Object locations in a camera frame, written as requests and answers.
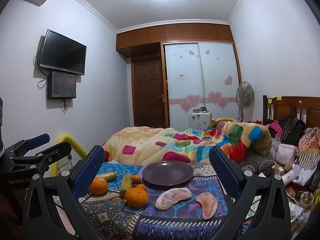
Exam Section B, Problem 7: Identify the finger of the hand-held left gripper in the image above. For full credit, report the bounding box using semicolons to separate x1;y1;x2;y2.
5;133;50;161
15;141;73;180

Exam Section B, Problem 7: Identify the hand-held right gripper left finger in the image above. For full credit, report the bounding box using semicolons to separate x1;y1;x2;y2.
22;144;105;240

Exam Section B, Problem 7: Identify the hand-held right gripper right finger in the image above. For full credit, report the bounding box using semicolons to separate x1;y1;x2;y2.
209;145;292;240

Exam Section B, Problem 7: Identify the short sugarcane piece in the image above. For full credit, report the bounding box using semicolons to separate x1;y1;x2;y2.
96;172;117;182

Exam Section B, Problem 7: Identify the large orange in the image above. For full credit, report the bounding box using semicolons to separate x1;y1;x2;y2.
124;187;149;207
89;177;108;195

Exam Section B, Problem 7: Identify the orange-tinted peeled pomelo segment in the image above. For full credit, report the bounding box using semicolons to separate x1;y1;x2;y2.
195;192;218;220

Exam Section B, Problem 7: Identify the long sugarcane piece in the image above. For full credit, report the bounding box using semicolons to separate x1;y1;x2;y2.
119;173;132;198

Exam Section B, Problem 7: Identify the brown round plate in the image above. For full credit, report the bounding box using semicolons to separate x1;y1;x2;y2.
142;160;194;186

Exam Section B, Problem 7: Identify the pale peeled pomelo segment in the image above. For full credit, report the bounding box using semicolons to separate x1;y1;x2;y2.
155;187;192;211

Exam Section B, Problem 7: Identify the white printed cloth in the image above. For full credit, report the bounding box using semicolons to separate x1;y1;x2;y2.
190;162;218;177

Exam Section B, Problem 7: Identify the yellow foam tube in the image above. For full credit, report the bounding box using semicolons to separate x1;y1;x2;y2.
49;134;87;180

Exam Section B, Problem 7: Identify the grey cloth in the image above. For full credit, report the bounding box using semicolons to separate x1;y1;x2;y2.
242;152;275;174

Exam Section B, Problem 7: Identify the small white cabinet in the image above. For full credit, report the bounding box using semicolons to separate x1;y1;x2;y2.
189;112;212;130

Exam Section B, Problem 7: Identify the blue patterned bed cloth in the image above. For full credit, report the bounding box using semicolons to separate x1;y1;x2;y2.
54;161;240;240

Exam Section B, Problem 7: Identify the colourful checked blanket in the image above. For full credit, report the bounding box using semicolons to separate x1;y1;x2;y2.
101;117;273;166

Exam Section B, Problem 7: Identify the pale pink quilted bag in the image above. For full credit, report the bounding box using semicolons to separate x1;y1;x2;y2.
276;144;298;167

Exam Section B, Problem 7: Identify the bright pink cloth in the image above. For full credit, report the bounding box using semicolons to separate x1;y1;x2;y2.
269;120;283;140

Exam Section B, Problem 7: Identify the group of pink heart stickers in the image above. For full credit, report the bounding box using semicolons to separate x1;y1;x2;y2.
170;49;234;113

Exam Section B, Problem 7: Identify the standing electric fan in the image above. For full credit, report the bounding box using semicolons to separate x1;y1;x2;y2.
236;81;255;123

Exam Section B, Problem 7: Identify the pile of white papers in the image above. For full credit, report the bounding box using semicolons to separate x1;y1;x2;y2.
282;164;318;188

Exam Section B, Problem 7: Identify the black backpack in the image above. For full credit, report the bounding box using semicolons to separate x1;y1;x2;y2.
280;119;306;147

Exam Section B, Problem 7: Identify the wooden bed headboard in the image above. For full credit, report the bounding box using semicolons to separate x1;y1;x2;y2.
262;95;320;130

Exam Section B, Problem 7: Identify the clear plastic cup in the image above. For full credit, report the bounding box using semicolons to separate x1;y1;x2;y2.
300;191;315;208

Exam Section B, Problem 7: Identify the striped cloth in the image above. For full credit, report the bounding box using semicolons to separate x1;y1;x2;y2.
297;127;320;180

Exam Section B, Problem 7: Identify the brown wooden door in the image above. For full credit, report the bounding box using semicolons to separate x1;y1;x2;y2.
131;56;167;128

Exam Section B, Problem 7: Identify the frosted sliding wardrobe door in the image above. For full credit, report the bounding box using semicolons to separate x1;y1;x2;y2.
164;42;204;128
199;42;240;122

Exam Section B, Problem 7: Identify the brown wooden wardrobe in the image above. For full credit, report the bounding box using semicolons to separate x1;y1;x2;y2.
116;22;242;128

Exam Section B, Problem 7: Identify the small black wall monitor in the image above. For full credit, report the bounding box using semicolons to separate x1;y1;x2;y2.
47;71;77;99

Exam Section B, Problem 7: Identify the wall-mounted black television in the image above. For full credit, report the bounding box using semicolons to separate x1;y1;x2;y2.
40;29;87;76

